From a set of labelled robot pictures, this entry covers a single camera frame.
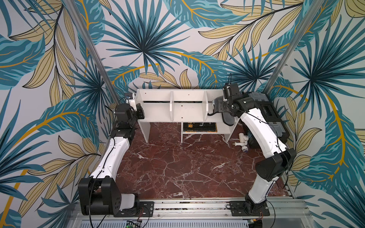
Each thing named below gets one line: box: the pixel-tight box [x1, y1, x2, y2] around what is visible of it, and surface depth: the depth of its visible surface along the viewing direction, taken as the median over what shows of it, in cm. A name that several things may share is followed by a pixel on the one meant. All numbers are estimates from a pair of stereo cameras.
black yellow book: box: [182, 122, 218, 133], surface depth 92 cm
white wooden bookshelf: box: [134, 88, 241, 144], surface depth 85 cm
